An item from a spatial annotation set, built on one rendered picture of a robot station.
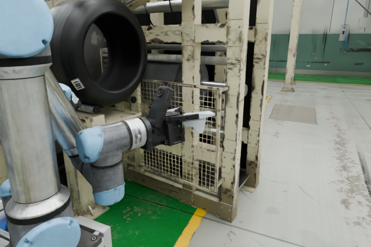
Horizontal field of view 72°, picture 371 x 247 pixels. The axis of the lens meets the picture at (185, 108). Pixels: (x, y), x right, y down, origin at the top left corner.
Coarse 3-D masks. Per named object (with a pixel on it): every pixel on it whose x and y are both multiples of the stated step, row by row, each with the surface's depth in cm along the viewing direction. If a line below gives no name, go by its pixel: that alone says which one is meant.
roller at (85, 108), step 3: (81, 105) 142; (84, 105) 141; (87, 105) 140; (90, 105) 139; (93, 105) 138; (78, 108) 143; (81, 108) 142; (84, 108) 140; (87, 108) 139; (90, 108) 138; (93, 108) 136; (96, 108) 137; (99, 108) 139; (87, 111) 140; (90, 111) 138; (93, 111) 136; (96, 111) 137; (99, 111) 139
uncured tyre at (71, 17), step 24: (72, 0) 130; (96, 0) 128; (72, 24) 119; (96, 24) 162; (120, 24) 164; (72, 48) 119; (120, 48) 175; (144, 48) 157; (72, 72) 122; (120, 72) 176; (144, 72) 161; (96, 96) 134; (120, 96) 148
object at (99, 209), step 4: (96, 204) 202; (96, 208) 195; (100, 208) 196; (104, 208) 196; (108, 208) 197; (96, 212) 192; (100, 212) 192; (76, 216) 188; (84, 216) 187; (88, 216) 188; (92, 216) 188; (96, 216) 188
